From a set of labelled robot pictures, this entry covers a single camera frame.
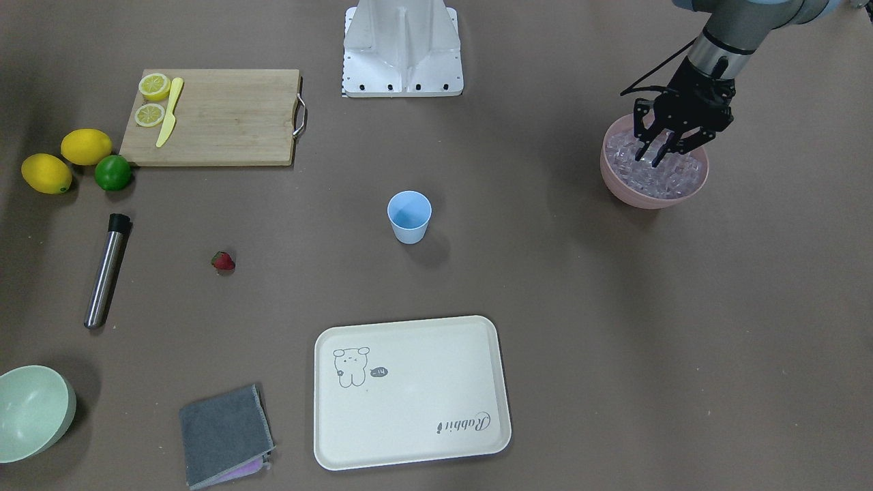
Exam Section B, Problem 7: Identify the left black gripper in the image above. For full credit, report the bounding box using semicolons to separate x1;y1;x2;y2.
634;58;736;168

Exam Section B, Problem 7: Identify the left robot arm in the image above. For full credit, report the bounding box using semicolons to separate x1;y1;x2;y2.
621;1;839;167

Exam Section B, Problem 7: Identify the pink bowl of ice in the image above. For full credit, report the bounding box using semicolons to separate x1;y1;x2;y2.
600;115;710;209

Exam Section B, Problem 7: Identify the light blue plastic cup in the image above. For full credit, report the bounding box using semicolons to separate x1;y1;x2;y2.
387;190;432;245

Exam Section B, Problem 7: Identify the cream rabbit tray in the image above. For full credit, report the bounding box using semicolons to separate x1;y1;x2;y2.
314;315;512;471

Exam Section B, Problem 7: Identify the red strawberry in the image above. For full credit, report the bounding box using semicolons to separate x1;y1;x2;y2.
210;251;236;271

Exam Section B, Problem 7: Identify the yellow plastic knife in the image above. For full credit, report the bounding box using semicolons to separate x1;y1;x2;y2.
155;77;184;148

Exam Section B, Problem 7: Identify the lemon half upper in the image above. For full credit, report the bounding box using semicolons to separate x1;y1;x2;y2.
138;72;171;102

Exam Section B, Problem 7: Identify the grey folded cloth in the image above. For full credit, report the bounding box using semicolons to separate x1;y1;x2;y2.
179;383;276;490

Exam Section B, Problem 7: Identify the green lime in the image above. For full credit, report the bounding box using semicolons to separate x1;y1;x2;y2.
94;155;133;192

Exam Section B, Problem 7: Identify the steel muddler black tip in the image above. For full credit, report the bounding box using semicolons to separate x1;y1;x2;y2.
84;213;133;330

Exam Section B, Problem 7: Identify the yellow lemon near board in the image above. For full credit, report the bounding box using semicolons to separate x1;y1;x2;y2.
61;128;113;166

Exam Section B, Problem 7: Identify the yellow lemon outer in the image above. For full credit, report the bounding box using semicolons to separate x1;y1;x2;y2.
20;153;74;195

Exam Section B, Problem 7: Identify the mint green bowl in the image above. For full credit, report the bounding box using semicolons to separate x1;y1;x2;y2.
1;366;77;464

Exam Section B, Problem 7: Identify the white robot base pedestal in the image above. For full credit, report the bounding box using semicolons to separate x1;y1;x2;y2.
341;1;464;98

